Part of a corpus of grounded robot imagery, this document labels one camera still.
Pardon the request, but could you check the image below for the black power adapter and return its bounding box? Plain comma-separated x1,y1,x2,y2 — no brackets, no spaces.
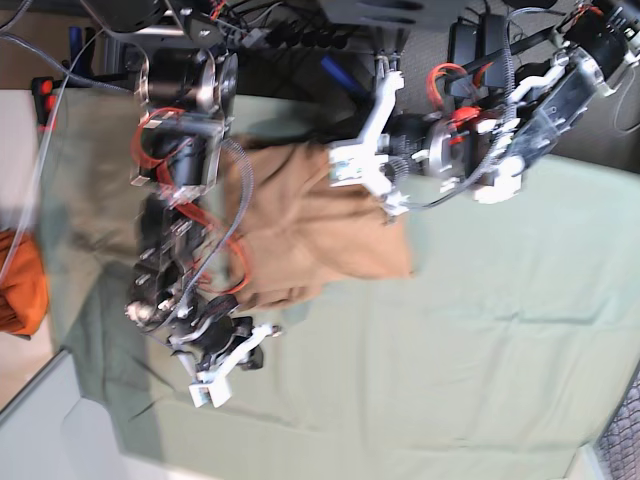
445,21,478,100
477,13,505,89

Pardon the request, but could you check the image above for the tan orange T-shirt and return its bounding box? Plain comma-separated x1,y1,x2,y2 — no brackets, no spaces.
229,136,412,310

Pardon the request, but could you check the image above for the grey plastic bin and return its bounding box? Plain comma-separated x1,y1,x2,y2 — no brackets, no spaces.
1,350,130,479

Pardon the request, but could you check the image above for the white cable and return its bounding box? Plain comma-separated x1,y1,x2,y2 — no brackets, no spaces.
0,29,106,281

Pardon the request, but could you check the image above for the sage green table cloth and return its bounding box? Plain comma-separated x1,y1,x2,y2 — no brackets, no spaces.
39,89,639,479

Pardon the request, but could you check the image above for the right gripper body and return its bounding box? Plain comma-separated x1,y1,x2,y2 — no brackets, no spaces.
169,316,254,373

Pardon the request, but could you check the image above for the blue clamp with orange pad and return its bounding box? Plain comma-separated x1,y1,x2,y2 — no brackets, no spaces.
321,55,370,107

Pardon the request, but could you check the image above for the blue clamp at table corner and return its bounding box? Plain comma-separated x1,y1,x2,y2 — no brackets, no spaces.
31,26,128,131

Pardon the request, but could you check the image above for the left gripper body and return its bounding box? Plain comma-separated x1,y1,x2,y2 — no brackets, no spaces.
376,113,440,200

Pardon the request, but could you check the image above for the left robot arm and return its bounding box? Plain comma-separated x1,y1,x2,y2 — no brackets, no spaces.
383,1,639,212

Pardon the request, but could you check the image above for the grey cable on floor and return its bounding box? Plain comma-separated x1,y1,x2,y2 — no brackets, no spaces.
612,79,640,135

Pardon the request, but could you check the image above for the power strip with plugs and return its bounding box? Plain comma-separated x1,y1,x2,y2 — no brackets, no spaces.
223,21,358,50

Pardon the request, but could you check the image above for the folded dark orange garment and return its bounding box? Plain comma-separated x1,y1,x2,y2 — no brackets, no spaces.
1,233,49,337

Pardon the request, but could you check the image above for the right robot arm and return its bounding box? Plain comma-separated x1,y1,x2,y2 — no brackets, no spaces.
126,1,262,379

